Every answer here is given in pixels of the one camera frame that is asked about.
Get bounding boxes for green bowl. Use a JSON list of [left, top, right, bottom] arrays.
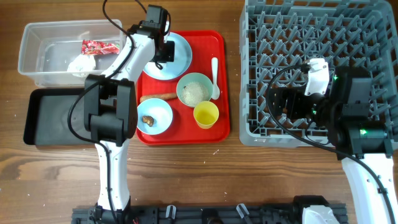
[[176, 73, 213, 108]]

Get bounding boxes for clear plastic bin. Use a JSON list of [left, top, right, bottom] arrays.
[[17, 19, 126, 88]]

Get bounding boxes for white tissue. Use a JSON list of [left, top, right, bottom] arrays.
[[67, 54, 96, 78]]

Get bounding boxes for brown carrot stick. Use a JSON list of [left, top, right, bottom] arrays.
[[139, 93, 177, 103]]

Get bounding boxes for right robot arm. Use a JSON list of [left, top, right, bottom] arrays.
[[266, 63, 397, 223]]

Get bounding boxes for red serving tray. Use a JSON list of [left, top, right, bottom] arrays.
[[136, 30, 230, 146]]

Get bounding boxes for grey dishwasher rack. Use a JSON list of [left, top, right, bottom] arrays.
[[239, 0, 397, 147]]

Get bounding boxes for brown food scrap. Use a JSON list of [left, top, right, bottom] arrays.
[[142, 115, 155, 127]]

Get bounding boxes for white rice pile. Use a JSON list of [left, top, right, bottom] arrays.
[[181, 82, 210, 107]]

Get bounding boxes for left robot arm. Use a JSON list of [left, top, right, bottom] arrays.
[[84, 5, 174, 223]]

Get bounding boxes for yellow plastic cup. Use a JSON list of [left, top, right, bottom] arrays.
[[193, 101, 220, 129]]

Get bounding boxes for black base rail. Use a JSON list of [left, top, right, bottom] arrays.
[[70, 195, 348, 224]]

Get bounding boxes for white plastic spoon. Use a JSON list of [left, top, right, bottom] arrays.
[[211, 57, 220, 100]]

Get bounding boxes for black plastic tray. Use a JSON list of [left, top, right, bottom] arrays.
[[23, 88, 87, 146]]

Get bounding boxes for small light blue bowl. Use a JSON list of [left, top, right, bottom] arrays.
[[137, 98, 173, 135]]

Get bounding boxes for large light blue plate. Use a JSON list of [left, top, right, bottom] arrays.
[[144, 32, 193, 80]]

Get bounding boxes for right black cable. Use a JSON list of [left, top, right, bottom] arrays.
[[264, 63, 398, 224]]

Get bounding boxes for red snack wrapper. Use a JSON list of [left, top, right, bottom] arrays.
[[81, 40, 119, 55]]

